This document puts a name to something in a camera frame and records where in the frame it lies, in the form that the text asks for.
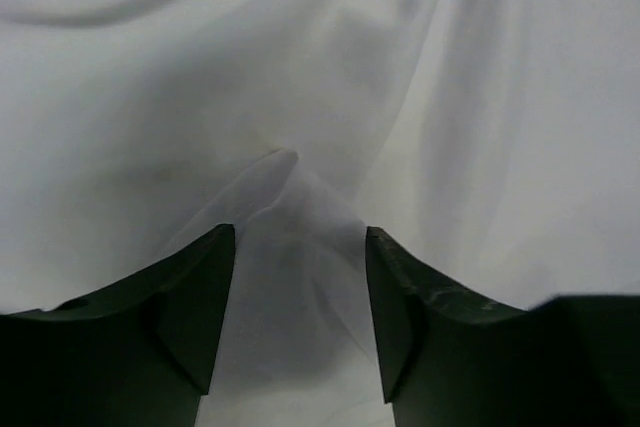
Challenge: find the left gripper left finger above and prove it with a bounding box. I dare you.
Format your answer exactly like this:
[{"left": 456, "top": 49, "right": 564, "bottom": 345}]
[{"left": 1, "top": 224, "right": 235, "bottom": 426}]

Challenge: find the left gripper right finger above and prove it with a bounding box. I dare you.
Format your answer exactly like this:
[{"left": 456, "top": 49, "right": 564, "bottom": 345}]
[{"left": 366, "top": 227, "right": 639, "bottom": 426}]

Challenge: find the white t shirt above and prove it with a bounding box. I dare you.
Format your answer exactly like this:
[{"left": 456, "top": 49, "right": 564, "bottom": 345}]
[{"left": 1, "top": 0, "right": 639, "bottom": 426}]

